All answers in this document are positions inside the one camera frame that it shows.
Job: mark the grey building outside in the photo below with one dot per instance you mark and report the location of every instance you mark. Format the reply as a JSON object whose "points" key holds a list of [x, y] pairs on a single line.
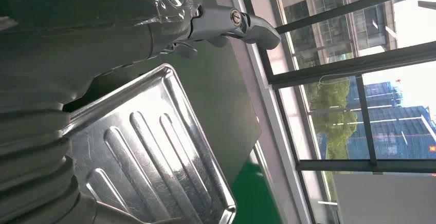
{"points": [[327, 1]]}

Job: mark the blue glass building outside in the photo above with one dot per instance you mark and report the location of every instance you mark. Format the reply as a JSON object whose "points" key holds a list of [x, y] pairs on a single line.
{"points": [[398, 130]]}

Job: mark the green tree outside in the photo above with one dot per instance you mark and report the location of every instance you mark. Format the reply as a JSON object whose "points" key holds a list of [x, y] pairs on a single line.
{"points": [[332, 120]]}

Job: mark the dark window frame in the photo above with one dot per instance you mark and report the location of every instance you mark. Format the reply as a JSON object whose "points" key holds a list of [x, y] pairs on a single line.
{"points": [[366, 120]]}

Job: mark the white scale with steel tray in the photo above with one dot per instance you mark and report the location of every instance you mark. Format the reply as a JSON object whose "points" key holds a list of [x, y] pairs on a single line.
{"points": [[146, 147]]}

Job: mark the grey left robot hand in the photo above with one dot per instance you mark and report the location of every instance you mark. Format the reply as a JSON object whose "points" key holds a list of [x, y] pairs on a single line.
{"points": [[85, 28]]}

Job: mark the white window sill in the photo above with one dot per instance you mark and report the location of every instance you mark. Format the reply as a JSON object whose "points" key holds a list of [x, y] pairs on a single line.
{"points": [[269, 113]]}

